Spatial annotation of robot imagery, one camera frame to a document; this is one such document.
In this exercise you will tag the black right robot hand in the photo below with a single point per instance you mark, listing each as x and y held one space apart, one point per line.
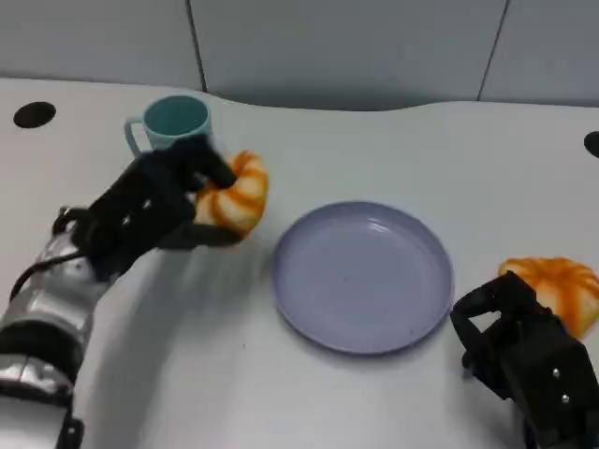
529 351

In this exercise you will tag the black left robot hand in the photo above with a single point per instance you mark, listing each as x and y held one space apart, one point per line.
140 210

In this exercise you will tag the orange white toy bread roll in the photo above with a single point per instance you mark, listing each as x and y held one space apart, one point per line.
238 196
559 280

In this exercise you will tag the pale green mug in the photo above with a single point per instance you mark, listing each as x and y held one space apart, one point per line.
175 119

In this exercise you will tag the black round table hole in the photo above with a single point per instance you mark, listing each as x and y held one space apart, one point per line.
34 114
592 143

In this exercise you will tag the lilac plate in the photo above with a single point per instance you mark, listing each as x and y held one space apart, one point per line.
362 278

